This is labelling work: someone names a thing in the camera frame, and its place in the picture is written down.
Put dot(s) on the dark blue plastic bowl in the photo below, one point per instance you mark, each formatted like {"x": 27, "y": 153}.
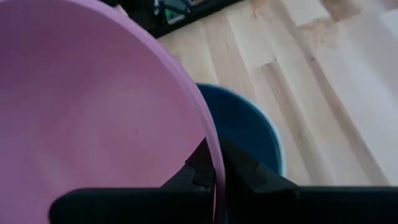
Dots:
{"x": 242, "y": 124}

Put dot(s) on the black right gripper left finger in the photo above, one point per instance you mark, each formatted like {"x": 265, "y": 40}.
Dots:
{"x": 200, "y": 174}

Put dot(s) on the green electronics module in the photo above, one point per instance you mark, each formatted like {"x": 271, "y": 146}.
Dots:
{"x": 174, "y": 14}

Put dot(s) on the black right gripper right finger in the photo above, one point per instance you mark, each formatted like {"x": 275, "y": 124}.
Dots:
{"x": 245, "y": 174}

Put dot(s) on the pink plastic bowl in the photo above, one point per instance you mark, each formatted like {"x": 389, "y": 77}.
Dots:
{"x": 93, "y": 93}

